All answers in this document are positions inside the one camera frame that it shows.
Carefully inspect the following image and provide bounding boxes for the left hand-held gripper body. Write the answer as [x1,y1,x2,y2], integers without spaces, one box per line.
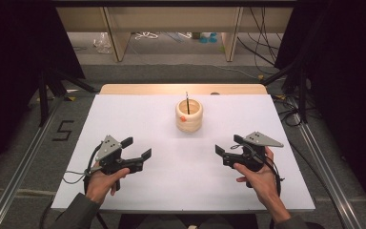
[94,135,143,176]

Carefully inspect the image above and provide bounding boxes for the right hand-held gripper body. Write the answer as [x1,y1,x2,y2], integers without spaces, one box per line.
[221,131,285,173]

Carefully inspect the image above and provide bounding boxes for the beige ribbed pen holder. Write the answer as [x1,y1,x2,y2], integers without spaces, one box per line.
[174,98,204,134]

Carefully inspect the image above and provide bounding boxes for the thin black pen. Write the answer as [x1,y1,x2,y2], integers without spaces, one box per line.
[185,91,192,115]

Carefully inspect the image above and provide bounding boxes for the person's left hand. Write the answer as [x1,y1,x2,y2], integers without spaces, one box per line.
[85,161,131,204]

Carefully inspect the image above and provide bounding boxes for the person's right hand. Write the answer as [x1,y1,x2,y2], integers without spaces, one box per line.
[234,146,283,208]

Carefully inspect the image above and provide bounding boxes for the black metal stand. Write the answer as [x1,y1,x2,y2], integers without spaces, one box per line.
[260,58,310,124]
[37,67,98,128]

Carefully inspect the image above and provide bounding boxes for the clear plastic bag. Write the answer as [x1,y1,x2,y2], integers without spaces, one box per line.
[92,31,112,54]

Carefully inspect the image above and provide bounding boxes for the dark curtain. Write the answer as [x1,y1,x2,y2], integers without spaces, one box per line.
[274,0,366,221]
[0,0,86,184]

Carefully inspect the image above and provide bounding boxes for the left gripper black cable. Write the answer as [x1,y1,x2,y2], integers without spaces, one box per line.
[82,142,105,196]

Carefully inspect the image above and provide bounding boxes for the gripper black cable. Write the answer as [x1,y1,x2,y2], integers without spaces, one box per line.
[230,143,286,197]
[82,142,105,196]

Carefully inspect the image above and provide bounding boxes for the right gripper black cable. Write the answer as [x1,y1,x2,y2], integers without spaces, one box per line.
[230,143,286,197]

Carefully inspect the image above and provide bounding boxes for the thin grey wire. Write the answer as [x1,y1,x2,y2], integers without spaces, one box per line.
[62,170,92,185]

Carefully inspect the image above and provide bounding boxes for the black cables on floor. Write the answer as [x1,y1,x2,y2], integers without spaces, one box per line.
[272,94,303,128]

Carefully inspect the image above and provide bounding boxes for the thin white floor cable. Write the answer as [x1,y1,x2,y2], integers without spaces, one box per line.
[171,62,260,80]

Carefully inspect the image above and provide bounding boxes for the aluminium rail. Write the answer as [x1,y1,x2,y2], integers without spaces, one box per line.
[0,94,67,229]
[294,113,364,229]

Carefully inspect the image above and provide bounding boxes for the hanging black cables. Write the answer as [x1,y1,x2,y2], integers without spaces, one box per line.
[236,7,284,76]

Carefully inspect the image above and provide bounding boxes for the white coiled cable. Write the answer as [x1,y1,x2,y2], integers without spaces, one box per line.
[134,31,159,41]

